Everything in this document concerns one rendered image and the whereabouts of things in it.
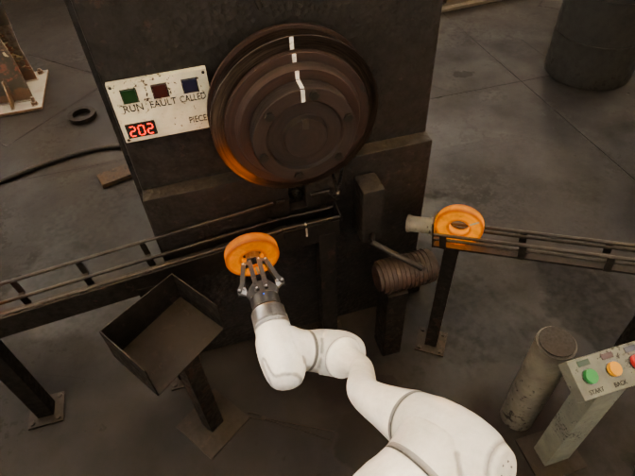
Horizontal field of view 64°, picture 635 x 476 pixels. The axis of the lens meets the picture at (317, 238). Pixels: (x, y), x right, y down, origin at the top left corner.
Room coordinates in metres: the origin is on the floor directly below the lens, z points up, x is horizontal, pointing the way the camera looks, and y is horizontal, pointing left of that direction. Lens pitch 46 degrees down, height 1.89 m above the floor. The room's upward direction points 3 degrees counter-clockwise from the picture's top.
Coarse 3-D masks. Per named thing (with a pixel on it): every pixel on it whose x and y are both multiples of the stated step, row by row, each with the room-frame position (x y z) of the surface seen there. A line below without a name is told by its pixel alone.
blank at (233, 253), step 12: (240, 240) 0.96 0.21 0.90; (252, 240) 0.96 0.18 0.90; (264, 240) 0.97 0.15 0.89; (228, 252) 0.95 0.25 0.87; (240, 252) 0.95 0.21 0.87; (264, 252) 0.97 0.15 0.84; (276, 252) 0.98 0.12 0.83; (228, 264) 0.94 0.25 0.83; (240, 264) 0.95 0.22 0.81; (252, 264) 0.97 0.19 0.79; (264, 264) 0.97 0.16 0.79
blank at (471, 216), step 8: (448, 208) 1.18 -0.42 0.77; (456, 208) 1.17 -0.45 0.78; (464, 208) 1.16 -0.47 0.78; (472, 208) 1.17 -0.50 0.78; (440, 216) 1.17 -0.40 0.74; (448, 216) 1.17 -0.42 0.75; (456, 216) 1.16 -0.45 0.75; (464, 216) 1.15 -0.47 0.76; (472, 216) 1.14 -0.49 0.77; (480, 216) 1.15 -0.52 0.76; (440, 224) 1.17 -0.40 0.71; (448, 224) 1.16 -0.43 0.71; (472, 224) 1.14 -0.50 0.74; (480, 224) 1.13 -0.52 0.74; (440, 232) 1.17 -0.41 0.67; (448, 232) 1.16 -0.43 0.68; (456, 232) 1.16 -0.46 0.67; (464, 232) 1.15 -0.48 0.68; (472, 232) 1.13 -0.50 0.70; (480, 232) 1.13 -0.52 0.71; (464, 240) 1.14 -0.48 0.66
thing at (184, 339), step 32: (160, 288) 0.97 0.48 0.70; (192, 288) 0.95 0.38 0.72; (128, 320) 0.88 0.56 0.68; (160, 320) 0.93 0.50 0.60; (192, 320) 0.92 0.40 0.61; (128, 352) 0.83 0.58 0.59; (160, 352) 0.82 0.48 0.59; (192, 352) 0.81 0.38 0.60; (160, 384) 0.72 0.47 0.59; (192, 384) 0.83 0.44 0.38; (192, 416) 0.89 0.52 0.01; (224, 416) 0.88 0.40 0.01
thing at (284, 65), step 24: (264, 72) 1.16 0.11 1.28; (288, 72) 1.16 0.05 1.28; (312, 72) 1.17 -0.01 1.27; (336, 72) 1.20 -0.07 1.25; (240, 96) 1.15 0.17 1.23; (264, 96) 1.14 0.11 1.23; (360, 96) 1.22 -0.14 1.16; (240, 120) 1.13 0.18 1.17; (360, 120) 1.22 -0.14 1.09; (240, 144) 1.13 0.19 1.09; (264, 168) 1.14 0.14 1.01
